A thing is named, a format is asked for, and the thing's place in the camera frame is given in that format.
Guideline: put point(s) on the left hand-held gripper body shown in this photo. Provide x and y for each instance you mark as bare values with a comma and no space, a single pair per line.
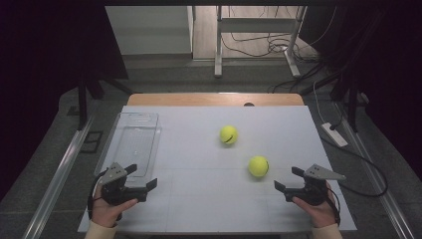
114,186

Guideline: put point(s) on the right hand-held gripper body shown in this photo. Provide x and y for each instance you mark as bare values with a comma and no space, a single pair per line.
312,192

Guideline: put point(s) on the clear plastic tray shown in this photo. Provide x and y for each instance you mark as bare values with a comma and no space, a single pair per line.
136,142

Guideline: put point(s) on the yellow tennis ball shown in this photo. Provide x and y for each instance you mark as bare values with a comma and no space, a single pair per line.
228,134
258,166

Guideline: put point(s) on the person's right hand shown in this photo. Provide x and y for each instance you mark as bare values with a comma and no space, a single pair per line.
320,214

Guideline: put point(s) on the person's left hand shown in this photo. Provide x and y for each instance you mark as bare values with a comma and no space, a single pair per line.
106,212

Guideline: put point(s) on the white power strip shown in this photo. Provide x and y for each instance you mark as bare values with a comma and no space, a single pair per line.
334,134

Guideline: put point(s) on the black stand leg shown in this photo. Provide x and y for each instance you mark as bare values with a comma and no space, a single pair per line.
352,106
82,103

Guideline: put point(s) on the dark curtain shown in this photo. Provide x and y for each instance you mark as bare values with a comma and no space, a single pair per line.
40,66
391,66

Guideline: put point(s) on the white cabinet panel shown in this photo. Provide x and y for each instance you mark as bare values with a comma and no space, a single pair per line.
149,30

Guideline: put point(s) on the metal floor rail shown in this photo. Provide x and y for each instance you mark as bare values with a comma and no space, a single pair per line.
58,172
375,172

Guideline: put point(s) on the white metal stand frame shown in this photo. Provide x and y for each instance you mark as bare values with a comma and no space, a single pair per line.
255,25

